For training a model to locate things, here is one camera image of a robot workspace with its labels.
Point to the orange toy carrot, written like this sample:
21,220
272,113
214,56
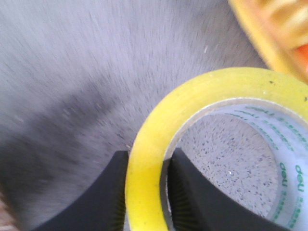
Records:
301,55

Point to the yellow packing tape roll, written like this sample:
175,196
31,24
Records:
245,129

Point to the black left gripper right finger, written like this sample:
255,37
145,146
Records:
197,205

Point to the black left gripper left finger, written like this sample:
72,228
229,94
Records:
101,207

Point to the yellow woven basket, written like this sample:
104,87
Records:
275,28

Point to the brown wicker basket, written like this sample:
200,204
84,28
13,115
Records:
7,220

